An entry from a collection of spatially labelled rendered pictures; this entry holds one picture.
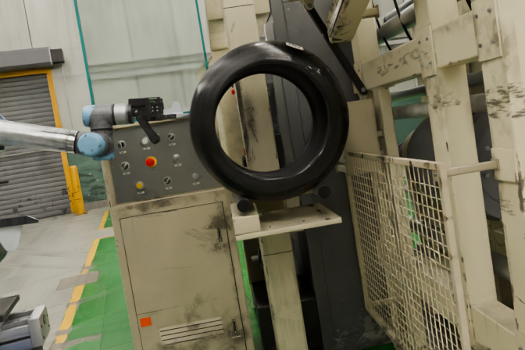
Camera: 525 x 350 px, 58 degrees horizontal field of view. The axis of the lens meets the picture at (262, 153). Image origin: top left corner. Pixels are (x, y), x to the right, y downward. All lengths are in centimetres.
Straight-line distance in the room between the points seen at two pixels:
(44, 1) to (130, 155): 935
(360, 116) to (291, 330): 94
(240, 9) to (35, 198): 943
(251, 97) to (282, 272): 74
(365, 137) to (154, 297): 120
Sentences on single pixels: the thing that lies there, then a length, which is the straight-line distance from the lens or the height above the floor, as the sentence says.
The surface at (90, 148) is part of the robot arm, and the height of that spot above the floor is 117.
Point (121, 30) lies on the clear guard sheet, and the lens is 232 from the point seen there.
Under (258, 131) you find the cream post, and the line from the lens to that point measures 196.
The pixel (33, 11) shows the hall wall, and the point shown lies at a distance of 1145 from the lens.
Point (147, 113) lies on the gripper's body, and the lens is 168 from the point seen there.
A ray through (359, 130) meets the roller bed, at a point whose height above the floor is 108.
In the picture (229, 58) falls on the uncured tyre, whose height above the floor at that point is 139.
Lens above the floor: 115
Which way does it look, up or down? 3 degrees down
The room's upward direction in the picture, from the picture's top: 9 degrees counter-clockwise
